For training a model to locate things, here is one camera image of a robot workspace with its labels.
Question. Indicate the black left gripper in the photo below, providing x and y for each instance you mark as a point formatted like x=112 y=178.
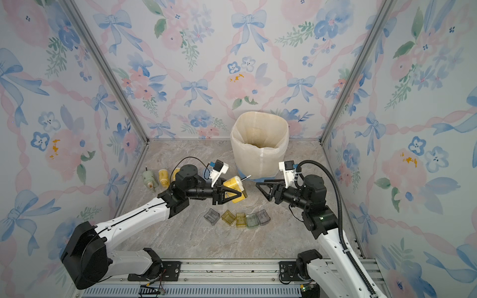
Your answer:
x=219 y=197

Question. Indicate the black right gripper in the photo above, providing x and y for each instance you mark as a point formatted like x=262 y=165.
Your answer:
x=277 y=188

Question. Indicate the yellow pencil sharpener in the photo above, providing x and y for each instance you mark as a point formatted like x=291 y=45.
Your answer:
x=173 y=178
x=164 y=178
x=236 y=183

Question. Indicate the yellow tinted tray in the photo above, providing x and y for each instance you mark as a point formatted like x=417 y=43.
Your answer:
x=228 y=217
x=241 y=221

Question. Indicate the clear shavings tray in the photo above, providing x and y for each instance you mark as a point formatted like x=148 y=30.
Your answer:
x=212 y=216

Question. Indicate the clear green-tinted tray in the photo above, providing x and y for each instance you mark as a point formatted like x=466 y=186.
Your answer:
x=252 y=221

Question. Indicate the yellow pencil sharpener back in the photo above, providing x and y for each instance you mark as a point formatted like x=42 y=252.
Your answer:
x=173 y=178

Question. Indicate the yellow pencil sharpener front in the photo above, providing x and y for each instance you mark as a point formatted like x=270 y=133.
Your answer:
x=164 y=178

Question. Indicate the pale green pencil sharpener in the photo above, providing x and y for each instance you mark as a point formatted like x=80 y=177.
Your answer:
x=149 y=179

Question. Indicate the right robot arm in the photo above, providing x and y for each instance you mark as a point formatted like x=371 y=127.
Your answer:
x=328 y=231

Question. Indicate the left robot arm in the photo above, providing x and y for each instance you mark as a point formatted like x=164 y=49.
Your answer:
x=90 y=256

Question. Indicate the cream waste bin with liner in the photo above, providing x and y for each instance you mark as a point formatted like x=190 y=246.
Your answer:
x=259 y=142

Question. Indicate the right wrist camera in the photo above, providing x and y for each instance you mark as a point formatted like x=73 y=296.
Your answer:
x=288 y=168

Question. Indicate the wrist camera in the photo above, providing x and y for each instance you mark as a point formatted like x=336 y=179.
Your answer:
x=217 y=169
x=288 y=168

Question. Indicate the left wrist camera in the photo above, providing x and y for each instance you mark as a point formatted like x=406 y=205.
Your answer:
x=217 y=169

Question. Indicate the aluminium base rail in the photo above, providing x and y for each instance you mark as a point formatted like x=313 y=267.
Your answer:
x=236 y=279

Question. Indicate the aluminium corner post right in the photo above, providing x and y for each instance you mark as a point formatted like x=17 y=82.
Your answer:
x=381 y=18

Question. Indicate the aluminium corner post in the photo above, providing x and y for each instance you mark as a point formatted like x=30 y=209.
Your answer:
x=381 y=18
x=73 y=12

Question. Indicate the aluminium corner post left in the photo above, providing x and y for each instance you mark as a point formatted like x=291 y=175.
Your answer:
x=73 y=12

